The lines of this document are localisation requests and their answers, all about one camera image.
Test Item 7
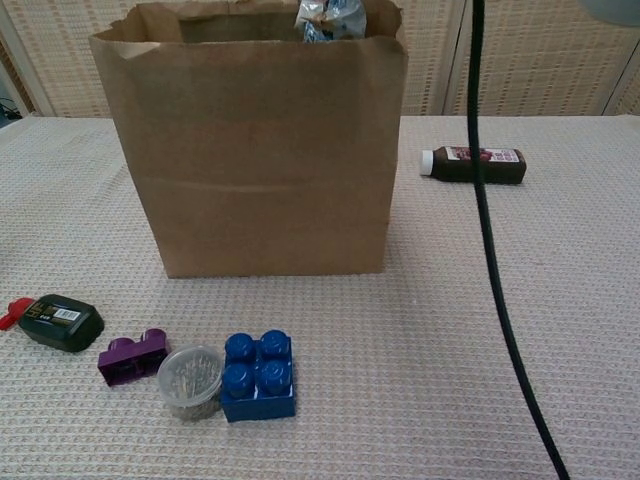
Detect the silver snack pouch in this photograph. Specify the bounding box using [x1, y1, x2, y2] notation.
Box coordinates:
[293, 0, 369, 45]

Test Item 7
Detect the brown paper bag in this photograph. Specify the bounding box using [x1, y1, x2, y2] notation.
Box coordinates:
[88, 0, 410, 280]

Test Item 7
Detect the dark juice bottle white cap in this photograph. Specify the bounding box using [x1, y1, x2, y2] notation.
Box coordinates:
[418, 144, 529, 186]

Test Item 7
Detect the blue four-stud building block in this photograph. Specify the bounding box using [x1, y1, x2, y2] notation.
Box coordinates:
[219, 328, 297, 424]

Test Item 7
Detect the white woven tablecloth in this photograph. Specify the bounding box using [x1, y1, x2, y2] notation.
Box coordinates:
[0, 113, 640, 480]

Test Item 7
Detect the clear round toothpick jar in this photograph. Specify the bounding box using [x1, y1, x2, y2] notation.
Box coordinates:
[156, 343, 225, 424]

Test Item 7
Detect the purple building block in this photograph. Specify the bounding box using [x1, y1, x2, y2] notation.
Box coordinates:
[97, 327, 174, 389]

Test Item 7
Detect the black ink bottle red cap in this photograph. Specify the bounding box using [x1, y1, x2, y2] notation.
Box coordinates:
[0, 294, 106, 354]

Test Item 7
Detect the woven folding screen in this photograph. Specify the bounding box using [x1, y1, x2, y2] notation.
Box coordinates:
[0, 0, 640, 119]

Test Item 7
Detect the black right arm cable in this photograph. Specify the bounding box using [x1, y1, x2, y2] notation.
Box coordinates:
[467, 0, 572, 480]

